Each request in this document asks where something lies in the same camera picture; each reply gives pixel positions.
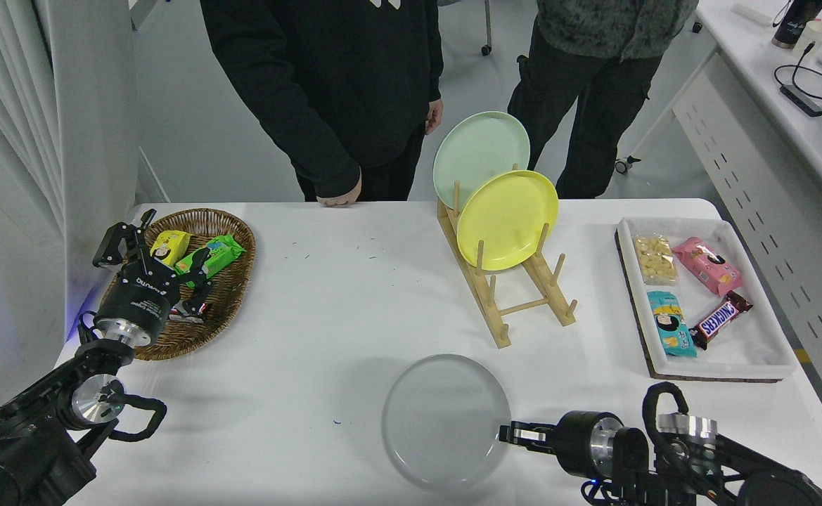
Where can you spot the white curtain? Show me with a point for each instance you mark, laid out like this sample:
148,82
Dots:
3,84

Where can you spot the brown wicker basket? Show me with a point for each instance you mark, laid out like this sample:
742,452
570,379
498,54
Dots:
231,288

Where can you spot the blue snack pack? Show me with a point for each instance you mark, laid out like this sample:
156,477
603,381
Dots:
669,323

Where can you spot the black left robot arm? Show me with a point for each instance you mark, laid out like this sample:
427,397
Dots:
24,443

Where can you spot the green snack pack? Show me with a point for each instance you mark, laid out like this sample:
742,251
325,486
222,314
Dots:
221,253

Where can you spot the brown Snickers bar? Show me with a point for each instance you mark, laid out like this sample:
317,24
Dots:
720,320

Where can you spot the person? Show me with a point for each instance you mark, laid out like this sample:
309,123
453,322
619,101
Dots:
593,70
333,70

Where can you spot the person's right hand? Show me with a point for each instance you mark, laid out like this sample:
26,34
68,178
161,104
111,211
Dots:
344,195

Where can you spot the white side desk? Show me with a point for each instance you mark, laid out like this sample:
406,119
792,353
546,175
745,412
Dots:
762,63

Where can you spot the yellow round plate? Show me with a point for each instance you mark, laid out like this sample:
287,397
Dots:
505,218

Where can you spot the pale green round plate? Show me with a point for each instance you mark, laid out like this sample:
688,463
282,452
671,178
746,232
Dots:
477,151

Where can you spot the person's left hand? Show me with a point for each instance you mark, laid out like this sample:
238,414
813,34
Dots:
434,116

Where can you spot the grey round plate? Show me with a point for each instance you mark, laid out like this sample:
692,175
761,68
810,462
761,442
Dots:
446,422

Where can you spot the clear bag of nuts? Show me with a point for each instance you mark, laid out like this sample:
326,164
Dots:
655,260

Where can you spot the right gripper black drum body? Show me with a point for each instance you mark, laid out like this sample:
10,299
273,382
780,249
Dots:
574,443

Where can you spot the wooden plate rack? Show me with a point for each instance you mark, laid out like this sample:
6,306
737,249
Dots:
502,336

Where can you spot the white rectangular tray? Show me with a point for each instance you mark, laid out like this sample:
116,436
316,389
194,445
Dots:
755,337

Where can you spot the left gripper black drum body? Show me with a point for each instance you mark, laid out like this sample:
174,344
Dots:
138,302

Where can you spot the black bottle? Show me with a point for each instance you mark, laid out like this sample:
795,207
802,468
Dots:
797,21

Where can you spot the black adapter hub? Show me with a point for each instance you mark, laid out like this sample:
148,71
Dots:
803,100

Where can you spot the dark wrapped chocolate bar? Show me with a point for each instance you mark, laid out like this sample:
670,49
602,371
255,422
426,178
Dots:
200,311

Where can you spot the pink snack pack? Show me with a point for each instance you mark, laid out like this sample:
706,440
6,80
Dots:
709,266

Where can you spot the yellow snack pack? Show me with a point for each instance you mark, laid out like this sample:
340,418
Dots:
170,246

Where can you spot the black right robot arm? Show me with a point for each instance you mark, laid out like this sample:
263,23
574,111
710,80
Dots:
692,464

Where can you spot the white office chair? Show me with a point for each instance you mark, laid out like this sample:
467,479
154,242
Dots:
486,50

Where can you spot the white cup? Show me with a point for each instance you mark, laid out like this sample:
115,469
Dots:
818,35

